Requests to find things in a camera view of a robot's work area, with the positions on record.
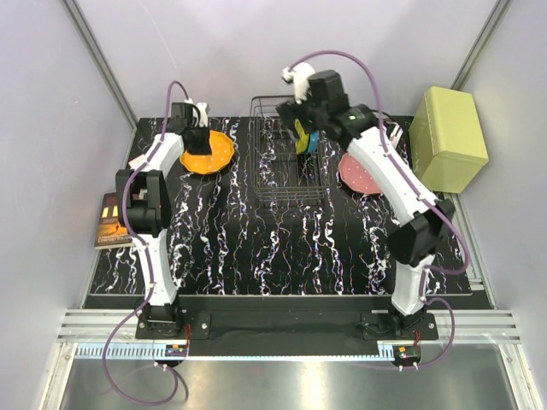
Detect blue dotted plate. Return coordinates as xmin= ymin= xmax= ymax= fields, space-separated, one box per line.
xmin=306 ymin=131 xmax=320 ymax=155

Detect orange dotted plate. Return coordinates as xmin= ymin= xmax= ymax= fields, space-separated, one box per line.
xmin=179 ymin=131 xmax=235 ymax=175

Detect lime green dotted plate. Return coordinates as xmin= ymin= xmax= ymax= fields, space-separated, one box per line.
xmin=294 ymin=119 xmax=310 ymax=155

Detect pink dotted plate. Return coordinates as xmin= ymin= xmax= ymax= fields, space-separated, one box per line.
xmin=338 ymin=153 xmax=382 ymax=195

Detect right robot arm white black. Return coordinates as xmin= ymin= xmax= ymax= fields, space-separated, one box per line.
xmin=276 ymin=63 xmax=455 ymax=339

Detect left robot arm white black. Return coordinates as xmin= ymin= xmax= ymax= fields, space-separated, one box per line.
xmin=115 ymin=99 xmax=211 ymax=338

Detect pink white cube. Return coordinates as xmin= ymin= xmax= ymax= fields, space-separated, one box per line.
xmin=128 ymin=155 xmax=146 ymax=169

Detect black white headphones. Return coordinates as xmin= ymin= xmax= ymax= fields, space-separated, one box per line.
xmin=376 ymin=111 xmax=404 ymax=149

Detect black marble pattern mat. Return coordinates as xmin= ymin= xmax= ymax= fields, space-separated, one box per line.
xmin=80 ymin=116 xmax=473 ymax=308

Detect dark paperback book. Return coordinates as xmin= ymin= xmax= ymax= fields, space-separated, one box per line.
xmin=94 ymin=192 xmax=132 ymax=249

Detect lime green box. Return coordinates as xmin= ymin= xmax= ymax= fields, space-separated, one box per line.
xmin=409 ymin=86 xmax=489 ymax=194

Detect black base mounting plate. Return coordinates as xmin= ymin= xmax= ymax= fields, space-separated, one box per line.
xmin=136 ymin=296 xmax=438 ymax=361

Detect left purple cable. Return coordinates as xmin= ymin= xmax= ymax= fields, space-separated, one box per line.
xmin=101 ymin=80 xmax=191 ymax=407

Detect purple cable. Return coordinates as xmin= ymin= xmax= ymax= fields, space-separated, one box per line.
xmin=288 ymin=50 xmax=473 ymax=372
xmin=101 ymin=80 xmax=191 ymax=407

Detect black wire dish rack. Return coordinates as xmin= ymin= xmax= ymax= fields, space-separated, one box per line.
xmin=249 ymin=96 xmax=338 ymax=208

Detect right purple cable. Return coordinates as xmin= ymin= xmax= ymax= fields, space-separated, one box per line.
xmin=288 ymin=50 xmax=473 ymax=372

